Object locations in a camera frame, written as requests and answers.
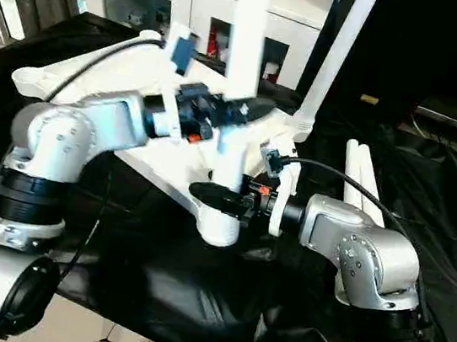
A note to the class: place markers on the white plastic table leg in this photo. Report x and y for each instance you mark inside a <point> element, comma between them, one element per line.
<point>250,33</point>
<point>349,175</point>
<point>338,59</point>
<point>369,186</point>

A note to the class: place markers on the white plastic table top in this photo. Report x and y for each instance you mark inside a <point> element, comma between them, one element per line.
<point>109,78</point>

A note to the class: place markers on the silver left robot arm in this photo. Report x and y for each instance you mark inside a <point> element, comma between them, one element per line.
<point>67,135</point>

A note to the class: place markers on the small white jar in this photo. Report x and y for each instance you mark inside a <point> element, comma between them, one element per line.
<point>270,69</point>

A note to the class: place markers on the red package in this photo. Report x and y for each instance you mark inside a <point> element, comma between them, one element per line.
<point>214,41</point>

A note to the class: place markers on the black plastic mat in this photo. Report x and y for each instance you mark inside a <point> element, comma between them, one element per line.
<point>194,294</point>

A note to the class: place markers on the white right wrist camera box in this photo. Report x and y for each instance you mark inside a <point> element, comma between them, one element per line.
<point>287,175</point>

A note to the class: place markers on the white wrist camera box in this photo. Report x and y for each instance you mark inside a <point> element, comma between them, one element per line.
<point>287,175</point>
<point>181,51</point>

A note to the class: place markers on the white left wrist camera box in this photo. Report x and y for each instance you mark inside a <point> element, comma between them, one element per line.
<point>181,51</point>

